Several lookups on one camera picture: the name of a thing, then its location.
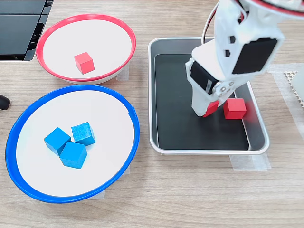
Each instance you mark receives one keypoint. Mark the red-rimmed white dish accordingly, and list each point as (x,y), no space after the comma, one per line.
(107,35)

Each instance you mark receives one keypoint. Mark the black flat electronic device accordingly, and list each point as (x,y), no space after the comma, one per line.
(16,33)

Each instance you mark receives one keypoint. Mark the black tray liner mat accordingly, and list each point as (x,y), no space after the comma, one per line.
(173,107)

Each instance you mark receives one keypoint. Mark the white mesh anti-slip mat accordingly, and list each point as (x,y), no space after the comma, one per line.
(291,77)

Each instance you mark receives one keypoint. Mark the clear tape strip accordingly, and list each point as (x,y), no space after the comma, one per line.
(127,170)
(99,195)
(123,73)
(249,162)

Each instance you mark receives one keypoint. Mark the silver metal tray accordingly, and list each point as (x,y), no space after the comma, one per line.
(257,133)

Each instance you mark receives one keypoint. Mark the blue-rimmed white dish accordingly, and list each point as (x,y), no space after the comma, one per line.
(107,114)

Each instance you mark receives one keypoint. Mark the blue wooden block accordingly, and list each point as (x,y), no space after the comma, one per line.
(83,133)
(57,141)
(72,155)

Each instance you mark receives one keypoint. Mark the red wooden block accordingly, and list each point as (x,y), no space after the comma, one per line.
(84,63)
(212,108)
(235,108)

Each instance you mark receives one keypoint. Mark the small black rounded object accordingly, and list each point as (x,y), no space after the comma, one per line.
(4,102)

